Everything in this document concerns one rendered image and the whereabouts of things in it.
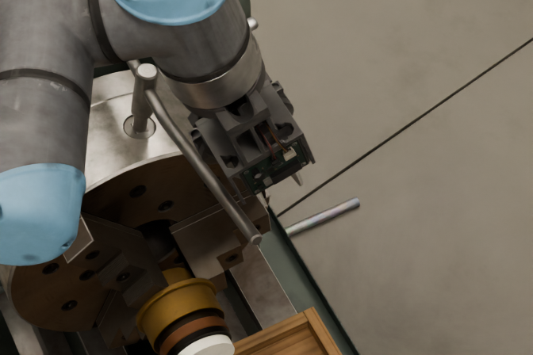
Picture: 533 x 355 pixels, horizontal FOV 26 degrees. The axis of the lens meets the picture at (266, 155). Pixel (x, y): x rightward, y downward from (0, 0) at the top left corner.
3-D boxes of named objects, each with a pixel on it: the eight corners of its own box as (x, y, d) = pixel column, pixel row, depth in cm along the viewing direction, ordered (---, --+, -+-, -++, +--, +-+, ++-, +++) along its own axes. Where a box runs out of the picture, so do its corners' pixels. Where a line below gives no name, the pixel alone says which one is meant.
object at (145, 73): (124, 139, 121) (132, 64, 112) (143, 134, 122) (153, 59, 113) (132, 154, 120) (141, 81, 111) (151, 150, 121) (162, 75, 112)
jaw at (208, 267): (155, 203, 128) (251, 158, 130) (162, 225, 132) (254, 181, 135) (197, 281, 123) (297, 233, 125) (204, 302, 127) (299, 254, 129)
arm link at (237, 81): (136, 31, 87) (229, -24, 87) (155, 63, 91) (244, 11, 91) (177, 101, 83) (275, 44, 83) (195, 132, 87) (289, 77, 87)
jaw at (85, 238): (101, 234, 128) (28, 211, 118) (133, 206, 126) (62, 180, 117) (141, 314, 122) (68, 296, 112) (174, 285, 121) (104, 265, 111)
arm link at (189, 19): (89, -86, 78) (210, -110, 77) (141, 6, 88) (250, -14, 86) (85, 9, 74) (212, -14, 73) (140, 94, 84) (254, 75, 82)
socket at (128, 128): (116, 136, 121) (118, 119, 119) (146, 129, 122) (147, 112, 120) (128, 160, 119) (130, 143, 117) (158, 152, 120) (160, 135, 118)
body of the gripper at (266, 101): (242, 211, 96) (201, 143, 86) (198, 136, 101) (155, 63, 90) (320, 164, 96) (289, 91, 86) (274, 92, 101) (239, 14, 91)
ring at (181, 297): (120, 280, 120) (156, 353, 116) (201, 246, 123) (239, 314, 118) (129, 321, 128) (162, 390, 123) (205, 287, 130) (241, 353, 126)
